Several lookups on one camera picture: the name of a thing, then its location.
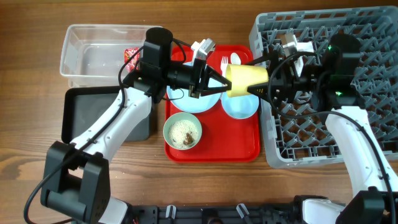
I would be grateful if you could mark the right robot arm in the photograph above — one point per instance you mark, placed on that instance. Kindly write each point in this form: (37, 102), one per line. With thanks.
(342, 111)

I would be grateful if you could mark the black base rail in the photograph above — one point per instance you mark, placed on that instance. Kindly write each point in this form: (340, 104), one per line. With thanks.
(264, 214)

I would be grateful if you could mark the black plastic tray bin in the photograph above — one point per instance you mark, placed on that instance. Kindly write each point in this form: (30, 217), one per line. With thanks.
(81, 112)

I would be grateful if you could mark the yellow plastic cup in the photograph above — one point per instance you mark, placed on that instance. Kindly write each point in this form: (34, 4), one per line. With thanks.
(242, 76)

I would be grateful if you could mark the white plastic spoon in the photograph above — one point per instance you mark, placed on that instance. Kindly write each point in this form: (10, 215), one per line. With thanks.
(235, 59)

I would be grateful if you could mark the red serving tray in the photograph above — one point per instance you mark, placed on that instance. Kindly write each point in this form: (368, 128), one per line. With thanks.
(223, 139)

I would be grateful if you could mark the light blue plate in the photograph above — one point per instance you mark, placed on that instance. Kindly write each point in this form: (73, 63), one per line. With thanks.
(182, 101)

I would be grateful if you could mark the green bowl with rice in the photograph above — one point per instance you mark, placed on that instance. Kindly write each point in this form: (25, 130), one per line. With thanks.
(182, 131)

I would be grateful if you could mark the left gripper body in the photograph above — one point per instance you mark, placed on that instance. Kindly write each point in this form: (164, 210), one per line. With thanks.
(185, 76)

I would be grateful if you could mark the red snack wrapper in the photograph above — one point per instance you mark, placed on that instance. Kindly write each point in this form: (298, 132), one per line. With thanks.
(134, 54)

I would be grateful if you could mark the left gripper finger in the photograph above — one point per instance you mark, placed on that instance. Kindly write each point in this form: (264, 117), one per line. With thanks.
(213, 74)
(214, 90)

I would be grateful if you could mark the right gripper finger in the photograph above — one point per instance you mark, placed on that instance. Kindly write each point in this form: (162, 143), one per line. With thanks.
(259, 90)
(258, 60)

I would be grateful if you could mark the light blue bowl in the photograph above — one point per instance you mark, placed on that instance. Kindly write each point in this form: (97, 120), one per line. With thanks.
(240, 107)

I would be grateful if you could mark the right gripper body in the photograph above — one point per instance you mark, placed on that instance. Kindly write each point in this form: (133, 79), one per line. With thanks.
(310, 76)

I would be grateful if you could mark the white plastic fork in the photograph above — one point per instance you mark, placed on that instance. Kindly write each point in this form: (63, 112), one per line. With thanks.
(223, 65)

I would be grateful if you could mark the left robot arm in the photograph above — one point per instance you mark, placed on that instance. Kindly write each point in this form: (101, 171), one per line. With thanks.
(76, 175)

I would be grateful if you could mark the clear plastic bin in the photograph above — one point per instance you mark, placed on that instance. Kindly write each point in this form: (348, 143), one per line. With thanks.
(93, 54)

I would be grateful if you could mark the grey dishwasher rack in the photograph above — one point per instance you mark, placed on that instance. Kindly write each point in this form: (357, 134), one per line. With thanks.
(293, 136)

